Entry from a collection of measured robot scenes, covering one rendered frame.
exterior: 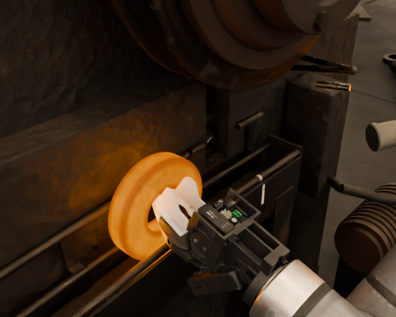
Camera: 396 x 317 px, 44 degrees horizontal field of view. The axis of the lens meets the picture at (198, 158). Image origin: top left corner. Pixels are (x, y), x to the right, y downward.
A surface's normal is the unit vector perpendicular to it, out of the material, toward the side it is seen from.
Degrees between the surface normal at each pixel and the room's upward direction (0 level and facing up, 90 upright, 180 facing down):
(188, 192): 87
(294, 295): 30
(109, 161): 90
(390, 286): 47
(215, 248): 90
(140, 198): 89
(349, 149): 0
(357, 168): 0
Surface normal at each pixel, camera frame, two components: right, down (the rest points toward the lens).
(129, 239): 0.73, 0.34
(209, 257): -0.68, 0.38
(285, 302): -0.27, -0.32
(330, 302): 0.21, -0.73
